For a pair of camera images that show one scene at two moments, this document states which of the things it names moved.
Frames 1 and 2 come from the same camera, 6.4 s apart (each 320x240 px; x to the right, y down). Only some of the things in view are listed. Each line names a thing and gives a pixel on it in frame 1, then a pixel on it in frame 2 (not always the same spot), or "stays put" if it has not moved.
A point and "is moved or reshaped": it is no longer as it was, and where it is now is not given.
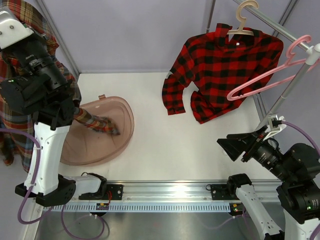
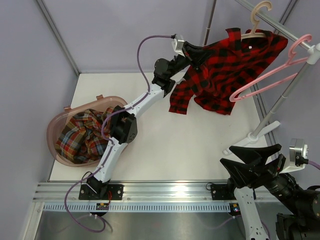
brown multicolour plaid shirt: (16, 130) → (84, 137)
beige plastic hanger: (241, 31) → (253, 34)
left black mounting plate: (116, 190) stays put
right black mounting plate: (220, 191) stays put
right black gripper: (235, 147) → (260, 174)
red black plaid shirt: (224, 68) is moved or reshaped
